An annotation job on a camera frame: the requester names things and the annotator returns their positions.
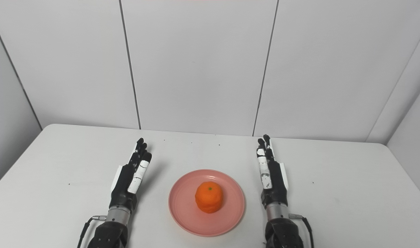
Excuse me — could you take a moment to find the black and white right hand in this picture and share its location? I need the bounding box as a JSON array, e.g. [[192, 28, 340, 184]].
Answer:
[[256, 134, 289, 209]]

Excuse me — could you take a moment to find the black and white left hand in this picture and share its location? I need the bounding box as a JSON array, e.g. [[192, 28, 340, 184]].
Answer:
[[109, 138, 153, 213]]

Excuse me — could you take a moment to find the pink round plate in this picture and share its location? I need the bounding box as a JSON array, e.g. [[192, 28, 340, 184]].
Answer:
[[168, 169, 246, 237]]

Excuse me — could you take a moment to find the orange fruit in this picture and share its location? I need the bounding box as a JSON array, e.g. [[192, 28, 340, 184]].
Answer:
[[195, 182, 224, 214]]

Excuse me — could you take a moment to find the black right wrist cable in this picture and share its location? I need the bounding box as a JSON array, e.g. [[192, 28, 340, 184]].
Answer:
[[288, 213, 315, 248]]

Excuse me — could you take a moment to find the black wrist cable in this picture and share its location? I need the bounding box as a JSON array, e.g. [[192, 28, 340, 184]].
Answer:
[[288, 213, 315, 248], [76, 215, 107, 248]]

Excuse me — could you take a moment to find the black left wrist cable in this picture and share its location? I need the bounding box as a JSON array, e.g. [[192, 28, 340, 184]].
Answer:
[[76, 215, 107, 248]]

